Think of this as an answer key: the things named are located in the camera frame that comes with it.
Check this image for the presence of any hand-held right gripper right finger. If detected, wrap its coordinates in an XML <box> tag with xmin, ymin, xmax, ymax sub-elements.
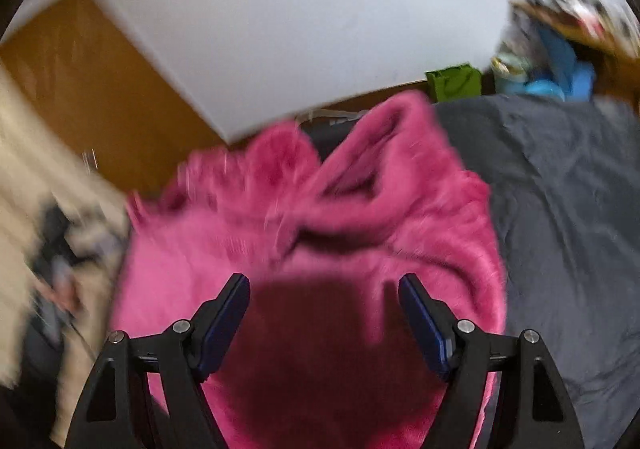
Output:
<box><xmin>398</xmin><ymin>273</ymin><xmax>586</xmax><ymax>449</ymax></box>

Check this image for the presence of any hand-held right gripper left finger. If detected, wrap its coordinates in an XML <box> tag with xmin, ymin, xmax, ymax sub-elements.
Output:
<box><xmin>64</xmin><ymin>273</ymin><xmax>251</xmax><ymax>449</ymax></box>

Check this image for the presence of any pink fleece garment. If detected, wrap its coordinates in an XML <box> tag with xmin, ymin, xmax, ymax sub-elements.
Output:
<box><xmin>107</xmin><ymin>91</ymin><xmax>508</xmax><ymax>449</ymax></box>

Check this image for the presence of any brown wooden door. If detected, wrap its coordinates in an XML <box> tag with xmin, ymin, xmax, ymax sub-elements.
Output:
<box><xmin>0</xmin><ymin>0</ymin><xmax>231</xmax><ymax>200</ymax></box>

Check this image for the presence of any dark grey bed sheet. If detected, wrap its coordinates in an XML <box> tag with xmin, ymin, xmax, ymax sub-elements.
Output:
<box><xmin>300</xmin><ymin>94</ymin><xmax>640</xmax><ymax>449</ymax></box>

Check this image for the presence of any green bag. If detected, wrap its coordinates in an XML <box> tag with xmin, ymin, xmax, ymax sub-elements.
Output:
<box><xmin>425</xmin><ymin>64</ymin><xmax>484</xmax><ymax>104</ymax></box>

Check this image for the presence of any blue bag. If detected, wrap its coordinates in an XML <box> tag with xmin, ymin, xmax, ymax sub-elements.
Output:
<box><xmin>522</xmin><ymin>24</ymin><xmax>597</xmax><ymax>102</ymax></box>

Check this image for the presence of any cluttered wooden desk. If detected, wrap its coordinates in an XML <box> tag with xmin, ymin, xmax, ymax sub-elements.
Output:
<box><xmin>510</xmin><ymin>0</ymin><xmax>640</xmax><ymax>102</ymax></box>

